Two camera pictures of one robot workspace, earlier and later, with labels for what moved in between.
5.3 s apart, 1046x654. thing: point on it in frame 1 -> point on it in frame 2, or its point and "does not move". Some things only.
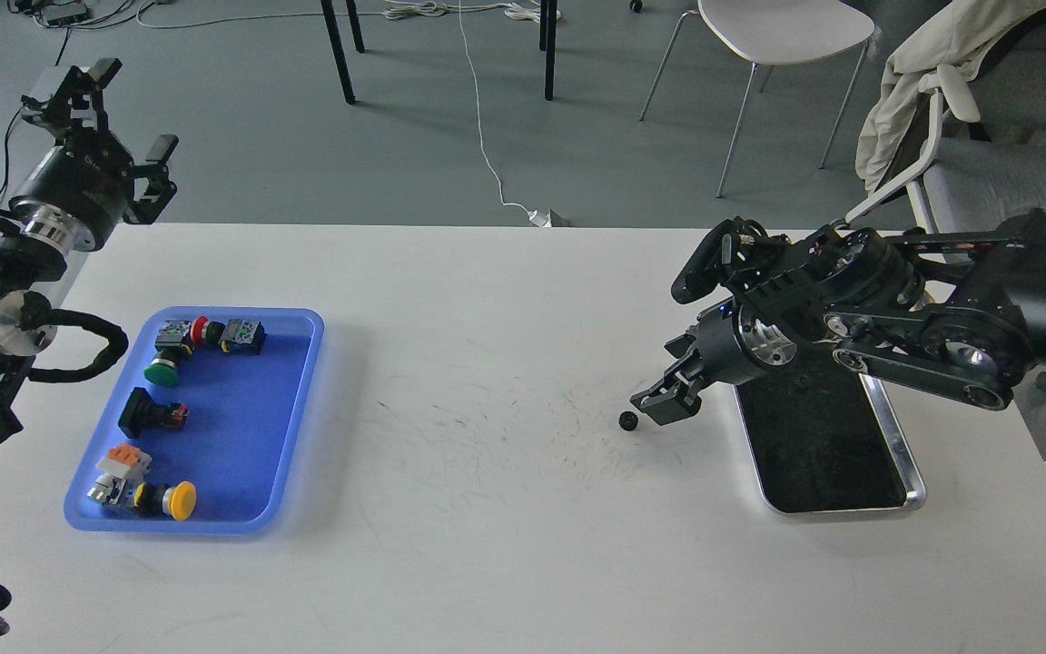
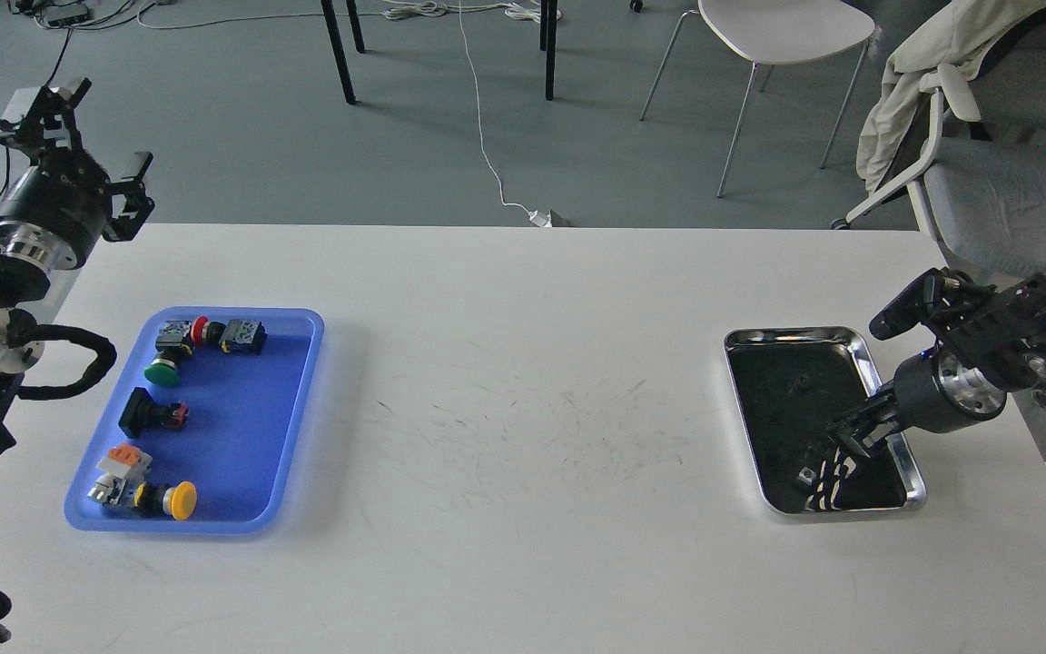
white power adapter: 540,219 does not move
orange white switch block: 124,464 does not move
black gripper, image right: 735,346 -> 935,392
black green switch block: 243,336 does not move
